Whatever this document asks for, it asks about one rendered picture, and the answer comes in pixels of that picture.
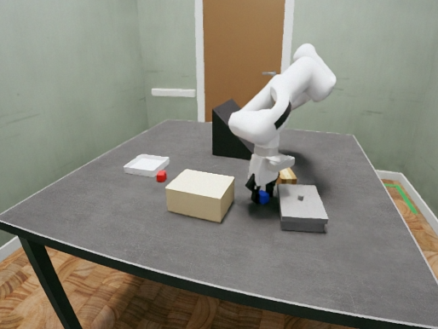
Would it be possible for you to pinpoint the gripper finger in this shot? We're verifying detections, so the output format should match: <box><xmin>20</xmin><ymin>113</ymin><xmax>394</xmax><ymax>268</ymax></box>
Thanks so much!
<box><xmin>265</xmin><ymin>172</ymin><xmax>280</xmax><ymax>198</ymax></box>
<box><xmin>245</xmin><ymin>173</ymin><xmax>261</xmax><ymax>204</ymax></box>

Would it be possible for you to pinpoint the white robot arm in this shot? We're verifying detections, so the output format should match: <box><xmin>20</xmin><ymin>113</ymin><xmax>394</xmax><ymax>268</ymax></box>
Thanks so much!
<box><xmin>228</xmin><ymin>44</ymin><xmax>336</xmax><ymax>173</ymax></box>

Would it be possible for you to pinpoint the small blue block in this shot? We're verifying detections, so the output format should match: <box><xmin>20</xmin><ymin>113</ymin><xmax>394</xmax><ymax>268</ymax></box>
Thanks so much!
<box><xmin>259</xmin><ymin>190</ymin><xmax>269</xmax><ymax>204</ymax></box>

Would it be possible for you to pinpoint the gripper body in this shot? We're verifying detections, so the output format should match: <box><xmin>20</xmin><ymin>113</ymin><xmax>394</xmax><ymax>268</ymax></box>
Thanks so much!
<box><xmin>248</xmin><ymin>153</ymin><xmax>279</xmax><ymax>187</ymax></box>

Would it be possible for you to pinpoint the small red block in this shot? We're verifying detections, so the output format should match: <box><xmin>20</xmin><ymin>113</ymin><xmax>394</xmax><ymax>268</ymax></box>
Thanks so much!
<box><xmin>156</xmin><ymin>170</ymin><xmax>166</xmax><ymax>182</ymax></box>

